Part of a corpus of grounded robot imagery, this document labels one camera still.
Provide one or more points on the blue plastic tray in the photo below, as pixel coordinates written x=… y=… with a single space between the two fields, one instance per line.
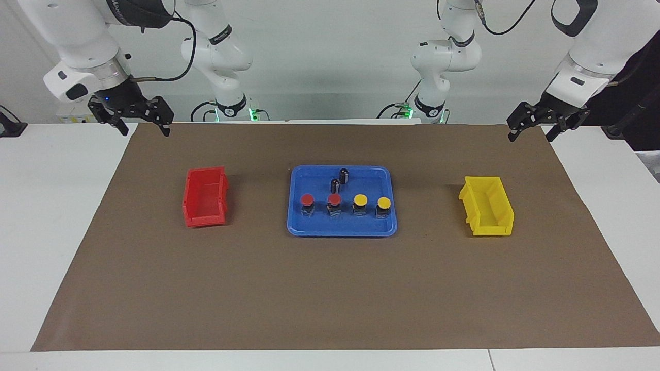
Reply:
x=340 y=226

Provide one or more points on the black stand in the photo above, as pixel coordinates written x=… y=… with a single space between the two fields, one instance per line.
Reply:
x=616 y=130

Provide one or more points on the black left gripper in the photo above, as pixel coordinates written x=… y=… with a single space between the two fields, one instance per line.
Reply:
x=546 y=113

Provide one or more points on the yellow plastic bin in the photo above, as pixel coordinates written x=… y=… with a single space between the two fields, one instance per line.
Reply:
x=490 y=206

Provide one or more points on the brown table mat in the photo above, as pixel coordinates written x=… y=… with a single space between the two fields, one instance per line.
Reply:
x=309 y=288

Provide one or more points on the red push button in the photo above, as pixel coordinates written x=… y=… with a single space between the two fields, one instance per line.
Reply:
x=334 y=199
x=307 y=200

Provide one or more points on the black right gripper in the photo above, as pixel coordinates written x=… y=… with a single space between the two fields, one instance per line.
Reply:
x=129 y=105

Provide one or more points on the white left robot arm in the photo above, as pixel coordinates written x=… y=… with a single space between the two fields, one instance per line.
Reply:
x=443 y=56

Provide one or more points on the black cylinder component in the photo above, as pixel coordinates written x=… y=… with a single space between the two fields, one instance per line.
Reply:
x=344 y=176
x=335 y=185

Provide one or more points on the red plastic bin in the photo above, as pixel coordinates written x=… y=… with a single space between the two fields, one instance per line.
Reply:
x=206 y=193

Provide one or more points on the black table clamp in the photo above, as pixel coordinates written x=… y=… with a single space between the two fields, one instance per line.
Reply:
x=10 y=128

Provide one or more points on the yellow push button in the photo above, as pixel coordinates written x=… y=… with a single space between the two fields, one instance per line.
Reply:
x=360 y=200
x=383 y=202

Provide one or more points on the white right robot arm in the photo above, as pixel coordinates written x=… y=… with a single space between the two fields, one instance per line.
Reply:
x=77 y=41

